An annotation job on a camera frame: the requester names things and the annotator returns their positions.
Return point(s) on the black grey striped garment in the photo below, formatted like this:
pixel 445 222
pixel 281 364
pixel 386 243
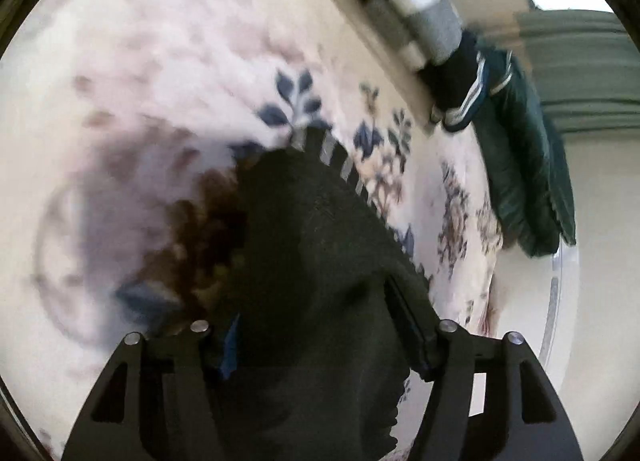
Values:
pixel 459 71

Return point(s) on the grey green curtain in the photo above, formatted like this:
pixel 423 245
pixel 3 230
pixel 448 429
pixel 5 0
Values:
pixel 585 67

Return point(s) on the white headboard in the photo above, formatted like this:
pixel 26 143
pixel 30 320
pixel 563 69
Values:
pixel 539 299

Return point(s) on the floral bed sheet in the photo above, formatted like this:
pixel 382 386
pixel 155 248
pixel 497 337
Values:
pixel 121 121

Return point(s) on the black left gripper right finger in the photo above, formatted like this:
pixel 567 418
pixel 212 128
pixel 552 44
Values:
pixel 491 398

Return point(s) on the black small garment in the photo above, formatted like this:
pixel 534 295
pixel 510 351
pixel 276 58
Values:
pixel 332 315

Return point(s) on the dark green folded blanket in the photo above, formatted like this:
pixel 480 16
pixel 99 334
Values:
pixel 529 181

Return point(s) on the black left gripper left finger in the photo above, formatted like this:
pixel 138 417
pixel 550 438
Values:
pixel 157 399

